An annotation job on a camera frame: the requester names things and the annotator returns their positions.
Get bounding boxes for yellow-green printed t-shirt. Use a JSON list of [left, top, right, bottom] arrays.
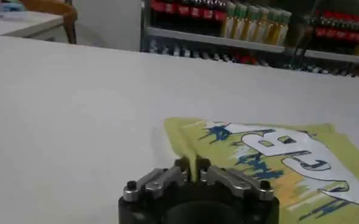
[[163, 116, 359, 224]]

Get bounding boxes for white side table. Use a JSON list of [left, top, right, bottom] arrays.
[[0, 10, 68, 43]]

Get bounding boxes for blue plastic packet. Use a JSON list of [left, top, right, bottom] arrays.
[[1, 2, 27, 12]]

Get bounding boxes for brown wooden chair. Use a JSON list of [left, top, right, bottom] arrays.
[[18, 0, 79, 45]]

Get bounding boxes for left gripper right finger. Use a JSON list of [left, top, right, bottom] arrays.
[[196, 156, 275, 202]]

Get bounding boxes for shelf of bottled drinks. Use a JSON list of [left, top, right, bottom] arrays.
[[290, 0, 359, 80], [140, 0, 294, 67]]

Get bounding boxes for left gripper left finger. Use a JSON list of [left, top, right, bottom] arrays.
[[123, 156, 196, 203]]

